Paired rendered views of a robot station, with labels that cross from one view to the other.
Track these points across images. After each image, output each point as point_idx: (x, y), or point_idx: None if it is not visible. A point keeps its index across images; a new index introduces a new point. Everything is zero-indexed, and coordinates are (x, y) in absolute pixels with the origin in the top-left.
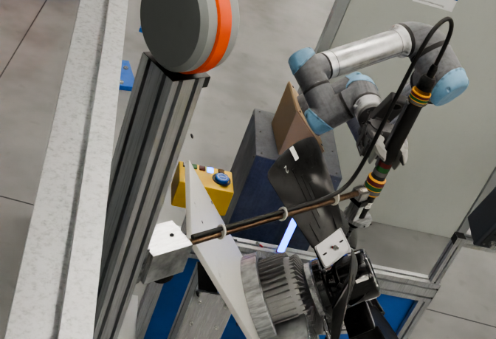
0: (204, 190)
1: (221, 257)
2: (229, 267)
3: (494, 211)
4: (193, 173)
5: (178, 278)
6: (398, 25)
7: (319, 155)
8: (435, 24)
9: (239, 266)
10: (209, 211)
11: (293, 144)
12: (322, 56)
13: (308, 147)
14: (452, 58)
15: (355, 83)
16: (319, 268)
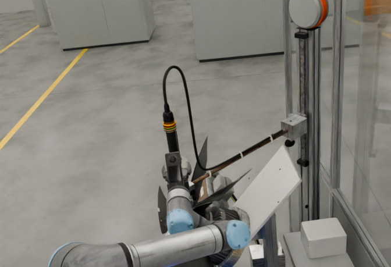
0: (285, 192)
1: (263, 187)
2: (257, 198)
3: None
4: (294, 178)
5: None
6: (130, 249)
7: (216, 196)
8: (180, 68)
9: (250, 221)
10: (278, 189)
11: (238, 181)
12: (220, 225)
13: (226, 189)
14: (71, 245)
15: (189, 212)
16: (204, 210)
